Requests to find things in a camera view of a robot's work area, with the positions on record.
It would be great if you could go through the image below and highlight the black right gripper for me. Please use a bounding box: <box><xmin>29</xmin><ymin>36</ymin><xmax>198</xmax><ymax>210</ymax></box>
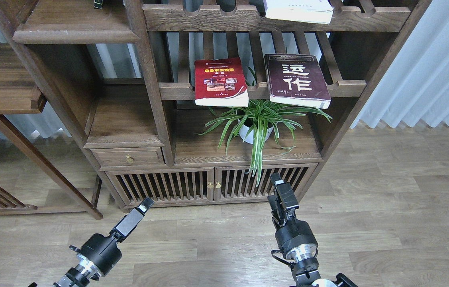
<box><xmin>268</xmin><ymin>173</ymin><xmax>318</xmax><ymax>260</ymax></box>

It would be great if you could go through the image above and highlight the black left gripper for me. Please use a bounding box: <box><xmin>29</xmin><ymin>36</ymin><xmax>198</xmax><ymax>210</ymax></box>
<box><xmin>69</xmin><ymin>198</ymin><xmax>155</xmax><ymax>277</ymax></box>

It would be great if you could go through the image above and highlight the dark maroon book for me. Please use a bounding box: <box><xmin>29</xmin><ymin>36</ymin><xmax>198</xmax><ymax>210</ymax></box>
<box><xmin>265</xmin><ymin>54</ymin><xmax>331</xmax><ymax>109</ymax></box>

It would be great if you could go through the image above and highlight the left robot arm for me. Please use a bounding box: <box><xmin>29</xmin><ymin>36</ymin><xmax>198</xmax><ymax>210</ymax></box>
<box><xmin>53</xmin><ymin>198</ymin><xmax>155</xmax><ymax>287</ymax></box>

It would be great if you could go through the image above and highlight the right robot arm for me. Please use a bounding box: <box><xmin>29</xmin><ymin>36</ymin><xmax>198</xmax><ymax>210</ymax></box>
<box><xmin>268</xmin><ymin>173</ymin><xmax>356</xmax><ymax>287</ymax></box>

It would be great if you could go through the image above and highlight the white book on top shelf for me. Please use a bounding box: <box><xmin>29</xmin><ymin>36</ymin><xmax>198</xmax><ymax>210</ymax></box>
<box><xmin>264</xmin><ymin>0</ymin><xmax>334</xmax><ymax>24</ymax></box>

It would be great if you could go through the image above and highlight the small dark object on shelf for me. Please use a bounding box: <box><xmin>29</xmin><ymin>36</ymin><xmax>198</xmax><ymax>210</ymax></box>
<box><xmin>94</xmin><ymin>0</ymin><xmax>104</xmax><ymax>9</ymax></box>

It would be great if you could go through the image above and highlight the right slatted cabinet door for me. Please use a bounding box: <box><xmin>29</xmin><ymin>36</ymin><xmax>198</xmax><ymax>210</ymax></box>
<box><xmin>214</xmin><ymin>163</ymin><xmax>317</xmax><ymax>203</ymax></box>

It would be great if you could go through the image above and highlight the slatted cabinet door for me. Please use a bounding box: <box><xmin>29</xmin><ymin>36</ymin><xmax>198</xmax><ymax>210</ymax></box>
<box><xmin>106</xmin><ymin>168</ymin><xmax>214</xmax><ymax>207</ymax></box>
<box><xmin>214</xmin><ymin>163</ymin><xmax>317</xmax><ymax>203</ymax></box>

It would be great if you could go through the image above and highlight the left slatted cabinet door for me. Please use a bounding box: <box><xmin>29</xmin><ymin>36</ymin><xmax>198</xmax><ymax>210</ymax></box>
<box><xmin>106</xmin><ymin>168</ymin><xmax>214</xmax><ymax>207</ymax></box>

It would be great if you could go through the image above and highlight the white plant pot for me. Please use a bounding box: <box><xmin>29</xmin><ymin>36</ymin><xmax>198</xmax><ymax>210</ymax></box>
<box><xmin>238</xmin><ymin>118</ymin><xmax>274</xmax><ymax>145</ymax></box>

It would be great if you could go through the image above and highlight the small wooden drawer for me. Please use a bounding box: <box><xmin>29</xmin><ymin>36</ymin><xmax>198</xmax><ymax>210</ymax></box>
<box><xmin>91</xmin><ymin>147</ymin><xmax>164</xmax><ymax>167</ymax></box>

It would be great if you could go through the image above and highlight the green spider plant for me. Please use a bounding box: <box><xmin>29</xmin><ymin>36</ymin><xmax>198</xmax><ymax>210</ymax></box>
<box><xmin>198</xmin><ymin>66</ymin><xmax>333</xmax><ymax>187</ymax></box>

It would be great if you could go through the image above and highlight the red paperback book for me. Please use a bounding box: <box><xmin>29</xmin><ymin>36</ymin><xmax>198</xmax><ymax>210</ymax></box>
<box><xmin>195</xmin><ymin>57</ymin><xmax>249</xmax><ymax>107</ymax></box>

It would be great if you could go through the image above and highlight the dark wooden bookshelf cabinet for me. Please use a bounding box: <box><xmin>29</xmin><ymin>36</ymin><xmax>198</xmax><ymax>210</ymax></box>
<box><xmin>0</xmin><ymin>0</ymin><xmax>431</xmax><ymax>208</ymax></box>

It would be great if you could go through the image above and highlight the white curtain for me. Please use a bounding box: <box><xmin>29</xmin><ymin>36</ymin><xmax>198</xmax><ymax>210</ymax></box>
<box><xmin>351</xmin><ymin>0</ymin><xmax>449</xmax><ymax>128</ymax></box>

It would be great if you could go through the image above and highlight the wooden side table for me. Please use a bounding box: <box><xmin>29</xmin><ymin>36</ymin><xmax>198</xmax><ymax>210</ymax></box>
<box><xmin>0</xmin><ymin>43</ymin><xmax>103</xmax><ymax>219</ymax></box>

